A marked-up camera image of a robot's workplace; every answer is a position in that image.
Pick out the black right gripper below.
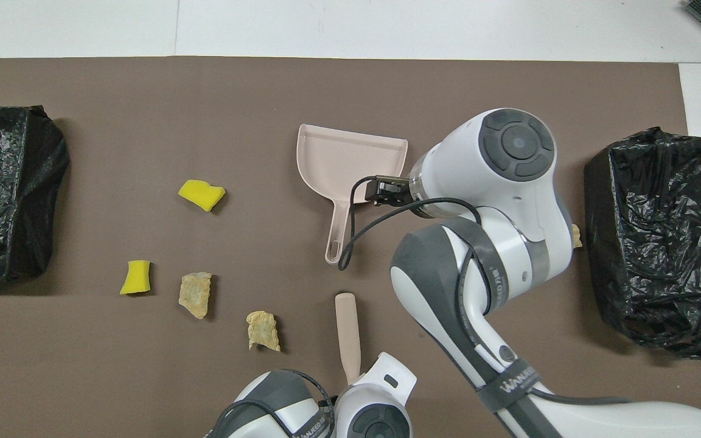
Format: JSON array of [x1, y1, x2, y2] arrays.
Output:
[[366, 180, 413, 207]]

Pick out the beige plastic dustpan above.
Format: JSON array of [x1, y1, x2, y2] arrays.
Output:
[[296, 123, 409, 265]]

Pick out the beige hand brush black bristles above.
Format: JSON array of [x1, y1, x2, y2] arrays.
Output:
[[335, 293, 363, 386]]

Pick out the wedge yellow sponge piece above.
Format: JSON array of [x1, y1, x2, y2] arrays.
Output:
[[178, 179, 227, 212]]

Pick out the ridged tan bread chunk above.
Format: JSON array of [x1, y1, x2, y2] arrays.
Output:
[[246, 311, 281, 352]]

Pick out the greyish bread chunk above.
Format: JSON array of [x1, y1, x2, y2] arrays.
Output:
[[178, 272, 213, 320]]

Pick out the small yellow sponge piece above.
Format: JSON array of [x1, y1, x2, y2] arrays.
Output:
[[120, 260, 152, 296]]

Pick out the bin with black plastic bag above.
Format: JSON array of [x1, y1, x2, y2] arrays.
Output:
[[0, 105, 71, 283], [584, 127, 701, 360]]

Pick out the brown table mat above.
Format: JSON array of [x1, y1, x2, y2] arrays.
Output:
[[0, 57, 701, 438]]

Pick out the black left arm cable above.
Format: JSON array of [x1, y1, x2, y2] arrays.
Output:
[[214, 368, 336, 438]]

